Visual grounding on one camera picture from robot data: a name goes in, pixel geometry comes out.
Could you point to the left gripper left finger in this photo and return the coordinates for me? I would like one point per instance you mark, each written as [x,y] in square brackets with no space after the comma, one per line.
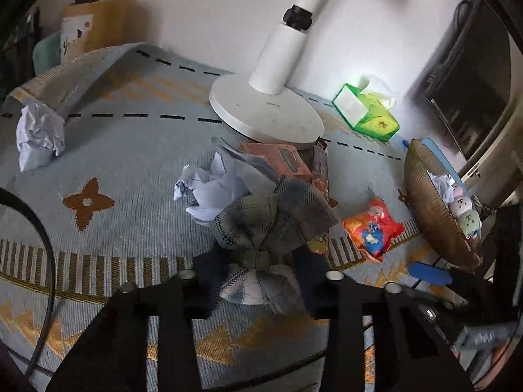
[208,284]

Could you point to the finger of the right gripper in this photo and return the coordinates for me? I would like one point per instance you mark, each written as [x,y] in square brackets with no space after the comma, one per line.
[430,274]

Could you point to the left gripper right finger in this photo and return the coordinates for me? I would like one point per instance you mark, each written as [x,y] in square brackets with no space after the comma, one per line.
[321,288]

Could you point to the brown woven basket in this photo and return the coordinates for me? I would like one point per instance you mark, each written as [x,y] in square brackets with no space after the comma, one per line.
[440,228]

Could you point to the red orange snack bag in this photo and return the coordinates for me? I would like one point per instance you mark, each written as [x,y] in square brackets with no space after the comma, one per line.
[372,231]

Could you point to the grey plaid bow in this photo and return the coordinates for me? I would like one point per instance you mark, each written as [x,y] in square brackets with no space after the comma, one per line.
[259,234]

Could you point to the small round plush toys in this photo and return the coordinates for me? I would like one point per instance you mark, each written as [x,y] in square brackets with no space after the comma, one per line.
[462,209]

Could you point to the paper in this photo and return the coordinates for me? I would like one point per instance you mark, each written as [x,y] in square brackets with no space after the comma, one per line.
[444,185]
[232,174]
[40,136]

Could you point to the crumpled paper by box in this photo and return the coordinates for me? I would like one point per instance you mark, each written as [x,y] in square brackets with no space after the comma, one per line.
[232,174]

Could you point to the patterned blue blanket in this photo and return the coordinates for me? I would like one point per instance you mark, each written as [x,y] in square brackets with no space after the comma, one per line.
[134,131]

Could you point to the red flat box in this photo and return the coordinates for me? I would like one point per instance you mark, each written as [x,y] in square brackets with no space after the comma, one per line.
[284,158]

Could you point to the green tissue pack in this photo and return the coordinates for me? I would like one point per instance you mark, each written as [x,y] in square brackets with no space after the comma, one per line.
[366,108]

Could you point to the white desk lamp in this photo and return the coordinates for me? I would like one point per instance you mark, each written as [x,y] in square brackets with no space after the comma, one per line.
[260,106]

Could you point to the teal small box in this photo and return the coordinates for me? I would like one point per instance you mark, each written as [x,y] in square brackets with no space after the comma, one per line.
[46,53]

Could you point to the yellow pen holder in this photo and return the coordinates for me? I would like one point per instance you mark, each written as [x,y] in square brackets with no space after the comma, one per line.
[89,25]

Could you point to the wall mounted black television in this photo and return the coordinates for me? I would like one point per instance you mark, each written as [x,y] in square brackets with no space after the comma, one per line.
[470,84]

